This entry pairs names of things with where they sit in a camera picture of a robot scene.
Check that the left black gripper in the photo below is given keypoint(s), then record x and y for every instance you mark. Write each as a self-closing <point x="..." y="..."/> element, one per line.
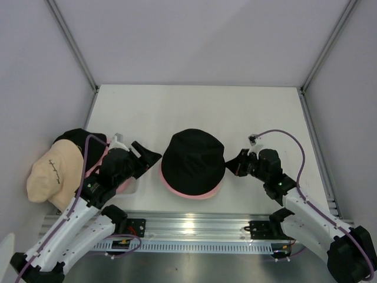
<point x="147" y="158"/>

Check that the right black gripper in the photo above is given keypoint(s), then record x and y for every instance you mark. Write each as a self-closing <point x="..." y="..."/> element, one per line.
<point x="236" y="165"/>

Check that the black cap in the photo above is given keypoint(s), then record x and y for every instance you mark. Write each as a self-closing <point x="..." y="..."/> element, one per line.
<point x="193" y="162"/>

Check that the pink bucket hat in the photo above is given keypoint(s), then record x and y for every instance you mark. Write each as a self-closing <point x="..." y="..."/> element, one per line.
<point x="204" y="196"/>

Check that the black bucket hat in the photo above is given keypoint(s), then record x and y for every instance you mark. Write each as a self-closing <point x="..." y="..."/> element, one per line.
<point x="96" y="150"/>

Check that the beige cap with script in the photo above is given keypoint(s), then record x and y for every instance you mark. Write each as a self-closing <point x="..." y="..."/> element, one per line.
<point x="56" y="175"/>

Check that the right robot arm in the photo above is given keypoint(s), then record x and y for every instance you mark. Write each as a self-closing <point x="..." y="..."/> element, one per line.
<point x="348" y="252"/>

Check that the pink cap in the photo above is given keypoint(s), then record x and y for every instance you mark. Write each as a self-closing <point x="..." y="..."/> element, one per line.
<point x="94" y="168"/>

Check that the white plastic tray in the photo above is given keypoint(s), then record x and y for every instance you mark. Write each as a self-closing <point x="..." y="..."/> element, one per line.
<point x="128" y="187"/>

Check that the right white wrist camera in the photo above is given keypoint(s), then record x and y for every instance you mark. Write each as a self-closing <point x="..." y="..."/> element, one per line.
<point x="255" y="146"/>

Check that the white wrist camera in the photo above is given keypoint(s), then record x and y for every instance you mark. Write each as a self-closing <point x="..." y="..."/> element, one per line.
<point x="255" y="146"/>
<point x="117" y="142"/>

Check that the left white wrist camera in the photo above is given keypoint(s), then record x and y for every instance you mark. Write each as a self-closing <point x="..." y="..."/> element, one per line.
<point x="117" y="142"/>

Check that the aluminium rail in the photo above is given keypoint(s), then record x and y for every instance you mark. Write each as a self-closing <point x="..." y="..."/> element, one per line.
<point x="196" y="227"/>

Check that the white slotted cable duct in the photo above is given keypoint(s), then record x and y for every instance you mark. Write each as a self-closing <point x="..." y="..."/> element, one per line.
<point x="185" y="247"/>

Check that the left aluminium frame post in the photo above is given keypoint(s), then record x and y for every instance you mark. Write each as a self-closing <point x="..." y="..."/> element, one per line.
<point x="71" y="42"/>

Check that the aluminium frame post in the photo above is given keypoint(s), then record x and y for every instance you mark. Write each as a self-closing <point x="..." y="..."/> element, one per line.
<point x="71" y="42"/>
<point x="331" y="41"/>

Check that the right aluminium frame post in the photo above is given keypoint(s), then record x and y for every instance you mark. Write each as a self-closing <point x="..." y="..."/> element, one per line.
<point x="331" y="41"/>

